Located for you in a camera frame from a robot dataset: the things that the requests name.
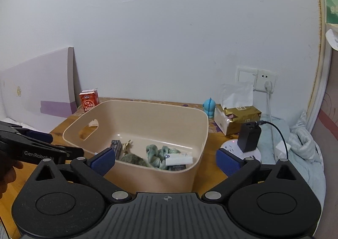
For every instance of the green checked cloth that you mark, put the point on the green checked cloth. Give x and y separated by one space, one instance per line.
155 154

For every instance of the floral patterned headboard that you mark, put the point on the floral patterned headboard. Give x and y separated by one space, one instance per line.
327 122

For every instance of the white round power strip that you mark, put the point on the white round power strip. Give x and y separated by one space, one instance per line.
232 146

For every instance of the beige plastic storage bin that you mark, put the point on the beige plastic storage bin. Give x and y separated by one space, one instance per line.
132 122

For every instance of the blue toy figure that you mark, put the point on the blue toy figure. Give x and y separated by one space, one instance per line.
210 107

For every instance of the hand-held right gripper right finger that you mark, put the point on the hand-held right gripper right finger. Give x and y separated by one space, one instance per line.
227 161

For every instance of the white and purple board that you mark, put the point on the white and purple board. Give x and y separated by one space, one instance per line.
34 83

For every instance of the black charger block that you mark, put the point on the black charger block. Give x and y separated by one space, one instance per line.
249 137

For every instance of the person's left hand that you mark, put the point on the person's left hand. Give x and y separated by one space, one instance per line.
9 178

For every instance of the white rectangular box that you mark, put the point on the white rectangular box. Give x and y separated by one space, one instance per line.
179 160

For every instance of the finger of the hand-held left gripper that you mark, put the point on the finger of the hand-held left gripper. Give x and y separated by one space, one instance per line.
71 151
39 135

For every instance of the grey-green fuzzy pouch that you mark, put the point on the grey-green fuzzy pouch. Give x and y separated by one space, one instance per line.
133 159

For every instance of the red milk carton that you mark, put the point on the red milk carton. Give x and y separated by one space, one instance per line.
89 100

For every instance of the black cube box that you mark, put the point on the black cube box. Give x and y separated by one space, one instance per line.
175 168

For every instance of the long black box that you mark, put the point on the long black box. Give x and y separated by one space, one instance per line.
116 149

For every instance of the white wall socket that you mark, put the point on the white wall socket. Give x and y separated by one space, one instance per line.
266 76

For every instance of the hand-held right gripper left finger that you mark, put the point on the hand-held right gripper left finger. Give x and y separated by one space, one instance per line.
104 161

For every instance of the light blue blanket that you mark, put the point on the light blue blanket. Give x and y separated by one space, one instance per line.
303 149

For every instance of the gold tissue box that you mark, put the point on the gold tissue box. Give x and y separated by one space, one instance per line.
237 120

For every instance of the white wall switch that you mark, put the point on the white wall switch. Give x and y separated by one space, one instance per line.
245 75

